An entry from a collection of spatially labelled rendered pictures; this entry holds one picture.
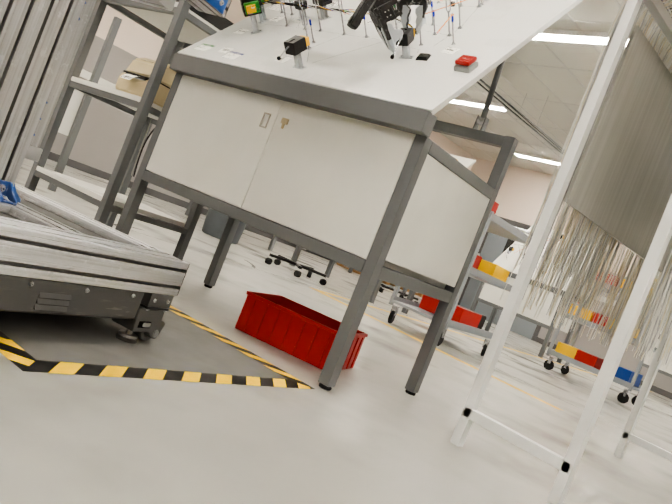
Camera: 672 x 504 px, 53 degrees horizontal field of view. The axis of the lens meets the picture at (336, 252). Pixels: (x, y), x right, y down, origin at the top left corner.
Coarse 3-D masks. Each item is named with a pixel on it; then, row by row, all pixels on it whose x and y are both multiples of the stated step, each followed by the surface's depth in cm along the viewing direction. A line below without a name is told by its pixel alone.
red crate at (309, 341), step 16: (256, 304) 238; (272, 304) 235; (288, 304) 264; (240, 320) 239; (256, 320) 237; (272, 320) 235; (288, 320) 233; (304, 320) 231; (320, 320) 259; (336, 320) 257; (256, 336) 236; (272, 336) 234; (288, 336) 233; (304, 336) 231; (320, 336) 229; (288, 352) 232; (304, 352) 230; (320, 352) 228; (352, 352) 244; (320, 368) 228
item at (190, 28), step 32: (128, 0) 286; (160, 32) 324; (192, 32) 302; (160, 64) 265; (64, 96) 297; (96, 96) 309; (128, 96) 272; (128, 160) 268; (96, 192) 277; (160, 224) 290; (192, 224) 304
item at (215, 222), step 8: (208, 208) 678; (208, 216) 669; (216, 216) 662; (224, 216) 661; (208, 224) 666; (216, 224) 662; (224, 224) 662; (240, 224) 670; (208, 232) 665; (216, 232) 662; (240, 232) 675
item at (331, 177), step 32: (288, 128) 228; (320, 128) 221; (352, 128) 214; (384, 128) 207; (288, 160) 225; (320, 160) 218; (352, 160) 211; (384, 160) 205; (256, 192) 230; (288, 192) 223; (320, 192) 215; (352, 192) 209; (384, 192) 202; (288, 224) 220; (320, 224) 213; (352, 224) 206
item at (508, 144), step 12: (444, 132) 261; (456, 132) 257; (468, 132) 254; (480, 132) 251; (492, 144) 249; (504, 144) 245; (516, 144) 246; (504, 156) 244; (504, 168) 244; (492, 180) 245
